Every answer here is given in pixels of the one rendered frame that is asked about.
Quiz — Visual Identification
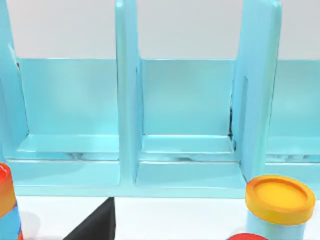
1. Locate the light blue rack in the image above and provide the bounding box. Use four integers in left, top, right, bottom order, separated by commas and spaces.
0, 0, 320, 198

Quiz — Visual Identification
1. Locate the red lid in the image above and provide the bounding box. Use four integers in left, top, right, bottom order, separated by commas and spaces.
227, 232, 267, 240

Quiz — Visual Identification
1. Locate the blue can with yellow lid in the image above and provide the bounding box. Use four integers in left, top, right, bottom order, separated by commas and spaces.
244, 175, 317, 240

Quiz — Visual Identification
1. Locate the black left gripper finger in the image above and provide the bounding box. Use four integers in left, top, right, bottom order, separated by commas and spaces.
61, 196, 117, 240

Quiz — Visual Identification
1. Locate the stack of coloured rings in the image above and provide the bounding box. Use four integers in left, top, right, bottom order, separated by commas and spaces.
0, 162, 25, 240

